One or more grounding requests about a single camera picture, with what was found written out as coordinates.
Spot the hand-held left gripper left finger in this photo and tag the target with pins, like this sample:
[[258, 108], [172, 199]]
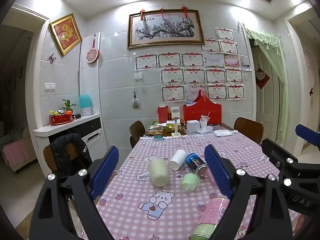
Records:
[[105, 172]]

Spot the white hanging round ornament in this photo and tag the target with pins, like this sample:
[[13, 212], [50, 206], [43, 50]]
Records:
[[136, 103]]

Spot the white door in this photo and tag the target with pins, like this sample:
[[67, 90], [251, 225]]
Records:
[[268, 105]]

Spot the tall pink and green cup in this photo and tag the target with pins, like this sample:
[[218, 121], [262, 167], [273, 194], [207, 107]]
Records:
[[212, 212]]

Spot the clear food container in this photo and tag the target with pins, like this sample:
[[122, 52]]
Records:
[[154, 131]]

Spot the white light switch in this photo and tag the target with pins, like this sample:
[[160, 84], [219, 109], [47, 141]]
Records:
[[50, 87]]

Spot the wooden chair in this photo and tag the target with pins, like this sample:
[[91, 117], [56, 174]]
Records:
[[248, 129], [47, 156], [137, 131]]

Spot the small red box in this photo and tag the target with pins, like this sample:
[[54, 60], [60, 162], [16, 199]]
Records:
[[162, 114]]

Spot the red diamond door decoration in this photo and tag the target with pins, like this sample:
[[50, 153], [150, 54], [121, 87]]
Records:
[[262, 78]]

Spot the white wall socket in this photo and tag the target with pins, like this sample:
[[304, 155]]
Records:
[[138, 75]]

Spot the red gift bag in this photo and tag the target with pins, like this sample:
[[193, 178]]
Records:
[[200, 112]]

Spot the white paper cup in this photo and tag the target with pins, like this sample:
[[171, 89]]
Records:
[[178, 158]]

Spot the purple butterfly wall decal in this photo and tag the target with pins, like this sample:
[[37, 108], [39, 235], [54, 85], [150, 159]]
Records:
[[52, 58]]

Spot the dark printed can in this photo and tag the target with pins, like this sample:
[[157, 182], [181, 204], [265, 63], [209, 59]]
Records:
[[195, 163]]

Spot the black jacket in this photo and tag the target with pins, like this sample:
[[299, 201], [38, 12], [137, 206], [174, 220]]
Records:
[[75, 147]]

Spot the small green cup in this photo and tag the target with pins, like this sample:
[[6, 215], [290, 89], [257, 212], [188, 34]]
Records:
[[190, 182]]

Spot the white plastic bag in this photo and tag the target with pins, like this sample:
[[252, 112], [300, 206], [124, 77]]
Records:
[[222, 133]]

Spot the white square box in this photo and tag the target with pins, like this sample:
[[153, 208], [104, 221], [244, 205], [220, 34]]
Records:
[[193, 126]]

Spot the white counter cabinet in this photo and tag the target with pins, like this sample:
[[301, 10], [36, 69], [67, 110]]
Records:
[[87, 140]]

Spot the small potted plant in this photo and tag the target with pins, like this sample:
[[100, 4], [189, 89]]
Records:
[[68, 105]]

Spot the framed red and gold picture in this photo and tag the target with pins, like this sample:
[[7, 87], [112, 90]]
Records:
[[65, 33]]

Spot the group of award certificates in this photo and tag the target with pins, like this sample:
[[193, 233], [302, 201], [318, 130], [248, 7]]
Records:
[[192, 76]]

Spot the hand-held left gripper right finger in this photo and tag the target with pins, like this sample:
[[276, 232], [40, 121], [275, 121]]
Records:
[[218, 172]]

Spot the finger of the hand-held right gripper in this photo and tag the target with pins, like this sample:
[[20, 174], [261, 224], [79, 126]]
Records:
[[277, 150], [306, 133]]

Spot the pink checked bear tablecloth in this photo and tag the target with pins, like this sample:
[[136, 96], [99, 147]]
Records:
[[190, 205]]

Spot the framed plum blossom painting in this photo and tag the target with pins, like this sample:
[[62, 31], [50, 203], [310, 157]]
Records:
[[165, 28]]

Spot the white cup with straw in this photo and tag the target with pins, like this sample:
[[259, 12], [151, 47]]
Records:
[[203, 123]]

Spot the green sheer curtain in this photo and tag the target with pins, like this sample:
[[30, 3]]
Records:
[[272, 52]]

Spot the white desk stand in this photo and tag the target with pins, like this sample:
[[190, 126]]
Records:
[[176, 127]]

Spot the small wall photo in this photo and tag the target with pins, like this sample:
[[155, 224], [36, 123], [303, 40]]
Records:
[[247, 67]]

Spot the cream plastic cup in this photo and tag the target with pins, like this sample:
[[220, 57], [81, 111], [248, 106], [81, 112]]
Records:
[[157, 171]]

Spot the pink blanket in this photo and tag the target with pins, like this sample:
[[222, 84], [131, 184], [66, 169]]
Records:
[[16, 151]]

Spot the red tin tray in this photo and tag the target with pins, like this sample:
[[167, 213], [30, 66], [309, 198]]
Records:
[[60, 120]]

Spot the small teal box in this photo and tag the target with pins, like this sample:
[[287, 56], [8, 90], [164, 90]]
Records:
[[158, 137]]

